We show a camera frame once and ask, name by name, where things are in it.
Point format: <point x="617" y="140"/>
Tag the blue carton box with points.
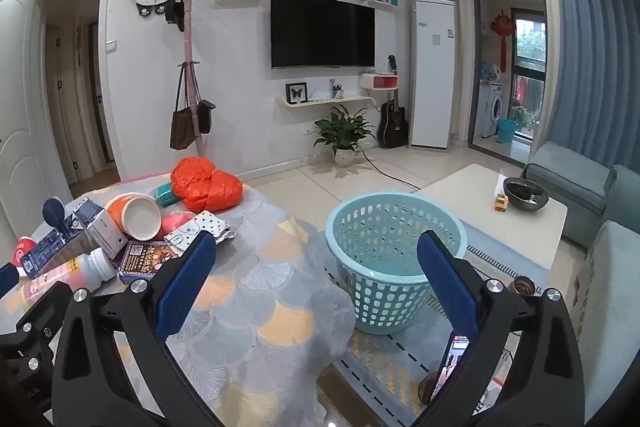
<point x="55" y="249"/>

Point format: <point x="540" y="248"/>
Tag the red knot ornament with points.
<point x="500" y="29"/>

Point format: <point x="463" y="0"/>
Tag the pink packet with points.
<point x="175" y="224"/>

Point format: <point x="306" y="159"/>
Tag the dark snack packet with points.
<point x="142" y="259"/>

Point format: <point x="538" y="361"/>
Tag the wall mounted television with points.
<point x="322" y="29"/>

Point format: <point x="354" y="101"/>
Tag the orange plastic bag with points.
<point x="205" y="187"/>

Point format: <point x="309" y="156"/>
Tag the white light switch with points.
<point x="111" y="47"/>

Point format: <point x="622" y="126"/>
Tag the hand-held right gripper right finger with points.
<point x="446" y="287"/>

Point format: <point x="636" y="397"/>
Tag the white coffee table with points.
<point x="470" y="192"/>

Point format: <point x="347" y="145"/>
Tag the hanging hallway ornament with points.
<point x="78" y="39"/>

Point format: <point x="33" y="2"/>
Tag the potted green plant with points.
<point x="344" y="154"/>

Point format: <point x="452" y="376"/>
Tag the small black shoulder bag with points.
<point x="205" y="119"/>

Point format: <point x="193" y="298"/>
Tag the white red wall box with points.
<point x="379" y="82"/>

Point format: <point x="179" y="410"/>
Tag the butterfly picture frame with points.
<point x="297" y="92"/>

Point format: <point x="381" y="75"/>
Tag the blue window curtain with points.
<point x="585" y="57"/>

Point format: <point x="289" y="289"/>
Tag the teal sofa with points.
<point x="565" y="172"/>

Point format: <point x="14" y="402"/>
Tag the pink white plastic bottle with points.
<point x="85" y="269"/>

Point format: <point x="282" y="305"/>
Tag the brown glass cup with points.
<point x="522" y="285"/>
<point x="431" y="389"/>

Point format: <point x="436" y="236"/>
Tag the teal packet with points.
<point x="164" y="196"/>

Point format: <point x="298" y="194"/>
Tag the smartphone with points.
<point x="456" y="357"/>

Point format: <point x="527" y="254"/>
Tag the dark blue rubber blower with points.
<point x="52" y="211"/>

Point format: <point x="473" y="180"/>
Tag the brown tote bag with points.
<point x="181" y="127"/>

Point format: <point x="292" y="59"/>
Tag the black hanging pouch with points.
<point x="175" y="14"/>

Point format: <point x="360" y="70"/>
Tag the white carton box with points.
<point x="102" y="229"/>

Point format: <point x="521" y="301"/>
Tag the black acoustic guitar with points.
<point x="392" y="127"/>

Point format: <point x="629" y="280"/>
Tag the dark metal bowl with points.
<point x="525" y="202"/>

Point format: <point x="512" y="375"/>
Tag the colourful puzzle cube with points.
<point x="500" y="202"/>

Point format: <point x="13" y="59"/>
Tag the white polka dot packet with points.
<point x="205" y="224"/>

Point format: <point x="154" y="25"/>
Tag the blue patterned rug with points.
<point x="380" y="357"/>

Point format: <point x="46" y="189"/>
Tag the white low wall shelf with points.
<point x="320" y="102"/>

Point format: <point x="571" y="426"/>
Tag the white room door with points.
<point x="25" y="132"/>

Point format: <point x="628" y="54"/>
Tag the pink coat rack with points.
<point x="189" y="37"/>

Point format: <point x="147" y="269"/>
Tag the blue bucket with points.
<point x="507" y="132"/>

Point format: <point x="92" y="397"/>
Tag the light blue plastic basket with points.
<point x="350" y="227"/>

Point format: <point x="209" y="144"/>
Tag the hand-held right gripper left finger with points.
<point x="184" y="287"/>

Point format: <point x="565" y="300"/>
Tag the orange and white cup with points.
<point x="142" y="217"/>

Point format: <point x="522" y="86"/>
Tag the white washing machine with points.
<point x="492" y="109"/>

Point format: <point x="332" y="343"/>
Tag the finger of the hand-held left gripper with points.
<point x="8" y="279"/>
<point x="45" y="302"/>

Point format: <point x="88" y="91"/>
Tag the small shelf figurines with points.
<point x="337" y="91"/>

